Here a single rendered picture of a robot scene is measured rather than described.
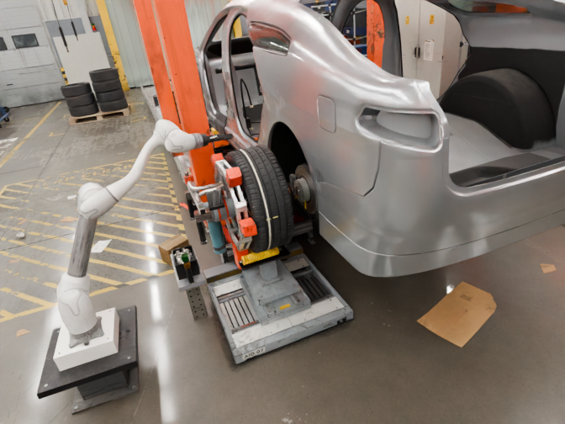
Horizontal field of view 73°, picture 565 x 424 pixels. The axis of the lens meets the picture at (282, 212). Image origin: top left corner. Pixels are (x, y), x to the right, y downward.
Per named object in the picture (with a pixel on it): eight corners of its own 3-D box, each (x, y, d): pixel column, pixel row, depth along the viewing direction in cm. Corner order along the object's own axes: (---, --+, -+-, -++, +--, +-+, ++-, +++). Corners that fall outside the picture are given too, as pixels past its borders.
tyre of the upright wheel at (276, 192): (291, 262, 254) (299, 195, 203) (257, 273, 247) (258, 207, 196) (256, 193, 292) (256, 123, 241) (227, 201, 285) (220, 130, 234)
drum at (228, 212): (242, 219, 238) (238, 198, 231) (208, 228, 232) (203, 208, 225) (235, 209, 249) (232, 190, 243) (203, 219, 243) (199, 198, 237)
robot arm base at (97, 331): (69, 353, 204) (66, 346, 202) (68, 329, 222) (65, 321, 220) (105, 339, 212) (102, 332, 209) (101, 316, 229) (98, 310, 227)
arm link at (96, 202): (105, 188, 197) (100, 182, 207) (75, 210, 192) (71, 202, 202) (121, 206, 204) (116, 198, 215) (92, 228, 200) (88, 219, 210)
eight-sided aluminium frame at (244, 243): (256, 262, 230) (242, 178, 205) (245, 265, 228) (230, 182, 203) (232, 223, 276) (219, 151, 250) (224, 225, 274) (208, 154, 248)
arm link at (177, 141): (197, 137, 215) (185, 127, 222) (172, 140, 205) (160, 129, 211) (195, 154, 221) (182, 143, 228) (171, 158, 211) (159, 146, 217)
